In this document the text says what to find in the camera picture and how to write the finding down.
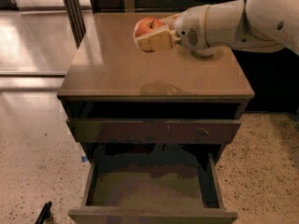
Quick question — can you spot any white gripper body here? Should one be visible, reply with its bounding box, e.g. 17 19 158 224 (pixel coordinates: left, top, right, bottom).
172 5 214 52

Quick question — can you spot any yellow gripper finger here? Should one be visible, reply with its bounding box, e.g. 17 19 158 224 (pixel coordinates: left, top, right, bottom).
135 28 181 52
160 14 178 29

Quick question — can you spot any red apple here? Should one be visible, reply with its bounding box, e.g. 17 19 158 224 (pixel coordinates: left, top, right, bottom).
134 17 164 37

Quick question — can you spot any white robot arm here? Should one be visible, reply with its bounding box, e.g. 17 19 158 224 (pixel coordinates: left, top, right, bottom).
134 0 299 57

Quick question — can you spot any brown wooden drawer cabinet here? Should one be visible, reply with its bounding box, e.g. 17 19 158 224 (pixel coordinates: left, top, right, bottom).
56 11 255 224

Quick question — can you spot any closed top drawer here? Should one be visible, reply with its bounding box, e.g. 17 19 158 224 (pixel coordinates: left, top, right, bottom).
66 119 241 144

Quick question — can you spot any open middle drawer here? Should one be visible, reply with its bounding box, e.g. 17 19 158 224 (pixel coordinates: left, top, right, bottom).
68 152 238 224

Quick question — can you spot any white ceramic bowl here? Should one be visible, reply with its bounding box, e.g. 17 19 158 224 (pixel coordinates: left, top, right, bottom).
191 48 216 58

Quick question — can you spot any blue tape piece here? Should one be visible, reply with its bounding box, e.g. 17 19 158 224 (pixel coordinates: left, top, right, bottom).
81 155 88 162

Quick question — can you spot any black object on floor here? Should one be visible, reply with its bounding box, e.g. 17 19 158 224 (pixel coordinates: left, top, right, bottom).
35 202 52 224

